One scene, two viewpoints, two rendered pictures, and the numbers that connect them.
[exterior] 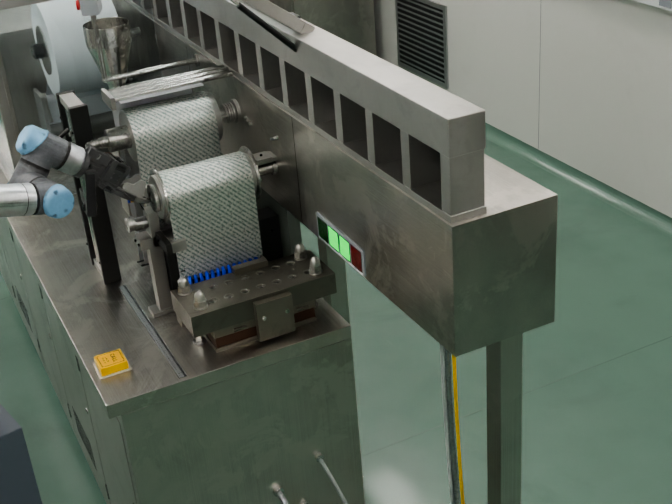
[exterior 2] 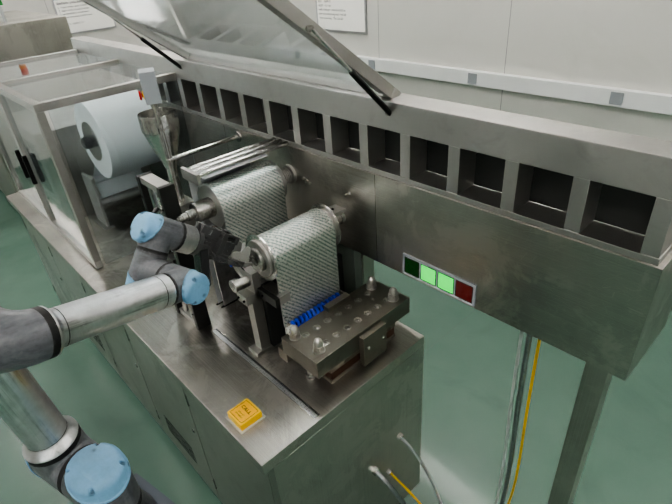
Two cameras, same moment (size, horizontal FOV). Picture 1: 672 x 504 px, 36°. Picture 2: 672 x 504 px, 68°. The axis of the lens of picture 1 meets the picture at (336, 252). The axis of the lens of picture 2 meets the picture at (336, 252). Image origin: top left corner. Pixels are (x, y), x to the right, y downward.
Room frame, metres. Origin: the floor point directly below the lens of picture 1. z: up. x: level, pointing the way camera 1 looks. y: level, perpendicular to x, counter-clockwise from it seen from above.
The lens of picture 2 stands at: (1.22, 0.58, 2.01)
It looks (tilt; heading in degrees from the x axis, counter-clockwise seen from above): 32 degrees down; 343
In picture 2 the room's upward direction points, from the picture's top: 5 degrees counter-clockwise
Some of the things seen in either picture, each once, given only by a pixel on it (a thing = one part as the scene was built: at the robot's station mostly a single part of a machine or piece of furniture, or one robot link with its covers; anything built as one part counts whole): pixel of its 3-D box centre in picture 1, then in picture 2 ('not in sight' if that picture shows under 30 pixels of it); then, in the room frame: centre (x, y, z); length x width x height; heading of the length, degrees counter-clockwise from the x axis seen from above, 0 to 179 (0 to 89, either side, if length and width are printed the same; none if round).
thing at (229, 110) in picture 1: (225, 113); (282, 177); (2.80, 0.28, 1.33); 0.07 x 0.07 x 0.07; 24
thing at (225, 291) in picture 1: (254, 291); (348, 324); (2.36, 0.22, 1.00); 0.40 x 0.16 x 0.06; 114
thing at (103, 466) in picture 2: not in sight; (101, 481); (2.02, 0.91, 1.07); 0.13 x 0.12 x 0.14; 40
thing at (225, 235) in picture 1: (218, 240); (310, 285); (2.45, 0.31, 1.11); 0.23 x 0.01 x 0.18; 114
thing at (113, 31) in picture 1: (107, 32); (158, 120); (3.16, 0.64, 1.50); 0.14 x 0.14 x 0.06
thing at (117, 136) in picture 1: (117, 138); (202, 209); (2.67, 0.57, 1.33); 0.06 x 0.06 x 0.06; 24
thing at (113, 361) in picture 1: (111, 362); (244, 414); (2.21, 0.59, 0.91); 0.07 x 0.07 x 0.02; 24
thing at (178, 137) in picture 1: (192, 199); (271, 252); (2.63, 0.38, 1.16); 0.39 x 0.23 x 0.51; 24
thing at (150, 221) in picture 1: (152, 262); (252, 312); (2.47, 0.49, 1.05); 0.06 x 0.05 x 0.31; 114
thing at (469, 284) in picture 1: (226, 81); (253, 151); (3.23, 0.31, 1.29); 3.10 x 0.28 x 0.30; 24
